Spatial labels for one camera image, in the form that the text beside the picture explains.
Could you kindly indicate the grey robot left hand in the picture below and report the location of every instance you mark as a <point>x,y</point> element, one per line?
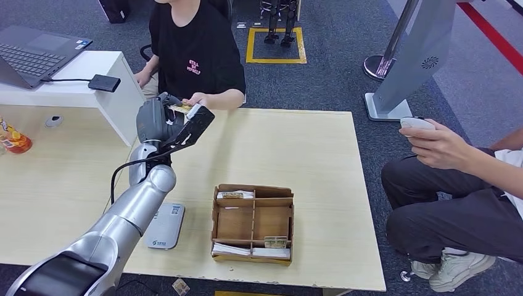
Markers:
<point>153,120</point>

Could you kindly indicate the person's left hand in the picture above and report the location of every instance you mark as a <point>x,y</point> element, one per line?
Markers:
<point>198,99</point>
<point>441,147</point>

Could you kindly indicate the person's right hand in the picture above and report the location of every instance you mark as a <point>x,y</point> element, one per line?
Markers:
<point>143,78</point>

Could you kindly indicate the white handheld remote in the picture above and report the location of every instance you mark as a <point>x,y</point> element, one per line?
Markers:
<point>416,123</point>

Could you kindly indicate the wooden divided organizer box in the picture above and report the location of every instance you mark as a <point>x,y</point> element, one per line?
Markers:
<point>233,222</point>

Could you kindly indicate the person's right forearm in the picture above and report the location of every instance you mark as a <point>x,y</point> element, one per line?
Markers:
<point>152,65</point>
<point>510,141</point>

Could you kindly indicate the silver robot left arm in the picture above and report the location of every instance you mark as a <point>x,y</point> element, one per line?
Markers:
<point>135,200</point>

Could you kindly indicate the person's left forearm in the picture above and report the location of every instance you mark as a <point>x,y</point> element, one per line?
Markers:
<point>498,175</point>
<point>224,99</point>

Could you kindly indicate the person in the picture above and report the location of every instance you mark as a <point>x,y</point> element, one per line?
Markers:
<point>196,53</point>
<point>449,212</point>

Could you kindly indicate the white card sleeve stack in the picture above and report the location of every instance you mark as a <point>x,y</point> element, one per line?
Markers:
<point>248,194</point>
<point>231,249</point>
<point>269,253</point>

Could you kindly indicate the white desk riser shelf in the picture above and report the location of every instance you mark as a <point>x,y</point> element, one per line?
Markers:
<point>118,102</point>

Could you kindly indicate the small black box device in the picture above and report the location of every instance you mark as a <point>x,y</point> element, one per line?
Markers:
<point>104,83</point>

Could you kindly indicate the black case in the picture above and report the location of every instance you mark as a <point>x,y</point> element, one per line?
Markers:
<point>116,10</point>

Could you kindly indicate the yellow floor tape square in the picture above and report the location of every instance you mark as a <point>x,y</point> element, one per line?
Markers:
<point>278,61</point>

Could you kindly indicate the grey kiosk stand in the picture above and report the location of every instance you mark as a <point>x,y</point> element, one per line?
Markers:
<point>416,53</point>

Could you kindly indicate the black humanoid robot legs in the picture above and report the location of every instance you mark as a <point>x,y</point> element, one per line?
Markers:
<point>273,24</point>

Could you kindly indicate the dark grey laptop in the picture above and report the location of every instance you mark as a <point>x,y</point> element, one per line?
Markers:
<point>32,57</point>

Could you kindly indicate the red floor tape strip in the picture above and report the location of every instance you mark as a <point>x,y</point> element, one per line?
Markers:
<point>494,39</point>

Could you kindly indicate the beige sneaker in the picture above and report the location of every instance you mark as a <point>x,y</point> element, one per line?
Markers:
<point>461,271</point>
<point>421,269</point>

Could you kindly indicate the small chrome caster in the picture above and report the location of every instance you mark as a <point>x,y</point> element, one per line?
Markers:
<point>405,277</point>

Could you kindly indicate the orange drink bottle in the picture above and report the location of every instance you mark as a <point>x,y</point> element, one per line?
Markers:
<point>16,143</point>

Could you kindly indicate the chrome stanchion post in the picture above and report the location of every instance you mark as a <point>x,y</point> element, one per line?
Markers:
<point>378,67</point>

